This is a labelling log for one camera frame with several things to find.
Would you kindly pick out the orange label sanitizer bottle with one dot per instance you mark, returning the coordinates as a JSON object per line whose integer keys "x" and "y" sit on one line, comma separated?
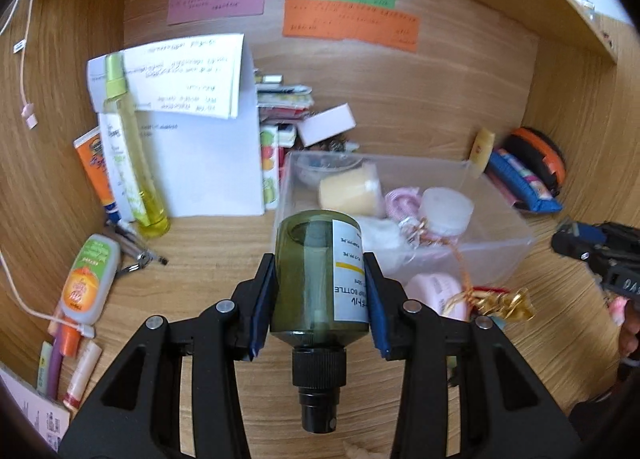
{"x": 90, "y": 279}

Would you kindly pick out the white label paper sheet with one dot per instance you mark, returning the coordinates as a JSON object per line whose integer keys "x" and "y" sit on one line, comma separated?
{"x": 49, "y": 418}

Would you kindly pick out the black orange zip case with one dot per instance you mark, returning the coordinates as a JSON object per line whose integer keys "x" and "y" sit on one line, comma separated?
{"x": 538, "y": 154}

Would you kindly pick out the green glass pump bottle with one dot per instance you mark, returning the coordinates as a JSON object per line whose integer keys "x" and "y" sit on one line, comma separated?
{"x": 321, "y": 307}

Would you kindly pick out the orange marker pen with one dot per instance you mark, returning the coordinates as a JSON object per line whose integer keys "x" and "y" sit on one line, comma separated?
{"x": 68, "y": 338}

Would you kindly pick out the orange sunscreen tube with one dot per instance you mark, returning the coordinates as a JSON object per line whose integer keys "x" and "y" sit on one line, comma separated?
{"x": 90, "y": 152}

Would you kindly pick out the pink round case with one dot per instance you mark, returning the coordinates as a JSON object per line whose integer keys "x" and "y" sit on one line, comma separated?
{"x": 435, "y": 291}

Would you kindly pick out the metal nail clipper keys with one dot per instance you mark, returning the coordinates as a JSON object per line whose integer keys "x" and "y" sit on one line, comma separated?
{"x": 132, "y": 246}

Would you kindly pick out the blue patchwork pouch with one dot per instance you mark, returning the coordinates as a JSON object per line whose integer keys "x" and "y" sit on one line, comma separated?
{"x": 529, "y": 191}

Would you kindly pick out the clear plastic storage bin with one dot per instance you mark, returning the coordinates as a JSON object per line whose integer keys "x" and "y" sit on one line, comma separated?
{"x": 487, "y": 253}

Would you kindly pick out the white round jar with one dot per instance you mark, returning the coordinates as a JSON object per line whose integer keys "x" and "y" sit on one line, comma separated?
{"x": 446, "y": 212}

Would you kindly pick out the yellow spray bottle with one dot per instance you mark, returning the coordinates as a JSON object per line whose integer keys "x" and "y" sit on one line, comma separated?
{"x": 123, "y": 134}

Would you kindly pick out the white cotton cloth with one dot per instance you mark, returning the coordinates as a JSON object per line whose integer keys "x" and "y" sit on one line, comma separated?
{"x": 384, "y": 238}

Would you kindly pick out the cream yellow jar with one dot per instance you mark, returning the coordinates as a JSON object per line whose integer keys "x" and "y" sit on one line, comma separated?
{"x": 356, "y": 192}

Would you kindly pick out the gold red ornament clip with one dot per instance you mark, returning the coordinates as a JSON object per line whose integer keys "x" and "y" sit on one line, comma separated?
{"x": 506, "y": 305}

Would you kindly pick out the small white cardboard box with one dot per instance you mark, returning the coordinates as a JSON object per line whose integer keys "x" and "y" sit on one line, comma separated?
{"x": 325, "y": 125}

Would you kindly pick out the beige cotton ball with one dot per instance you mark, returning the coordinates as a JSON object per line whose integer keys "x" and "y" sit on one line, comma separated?
{"x": 353, "y": 451}

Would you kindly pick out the stack of books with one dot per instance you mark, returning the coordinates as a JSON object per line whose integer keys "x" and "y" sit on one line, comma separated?
{"x": 280, "y": 107}

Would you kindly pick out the white paper file holder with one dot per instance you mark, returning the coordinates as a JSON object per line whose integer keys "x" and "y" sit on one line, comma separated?
{"x": 196, "y": 107}

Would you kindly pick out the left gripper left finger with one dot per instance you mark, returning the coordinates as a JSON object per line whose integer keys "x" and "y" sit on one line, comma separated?
{"x": 134, "y": 410}

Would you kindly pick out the orange sticky note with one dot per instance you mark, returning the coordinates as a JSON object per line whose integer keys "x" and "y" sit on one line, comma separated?
{"x": 340, "y": 20}

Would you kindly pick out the right hand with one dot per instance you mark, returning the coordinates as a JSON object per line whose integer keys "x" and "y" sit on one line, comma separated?
{"x": 627, "y": 313}

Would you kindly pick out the purple pen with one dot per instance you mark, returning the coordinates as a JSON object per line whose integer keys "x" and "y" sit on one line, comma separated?
{"x": 55, "y": 365}

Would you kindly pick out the lip balm stick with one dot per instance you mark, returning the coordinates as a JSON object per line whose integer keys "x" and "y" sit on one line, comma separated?
{"x": 81, "y": 376}

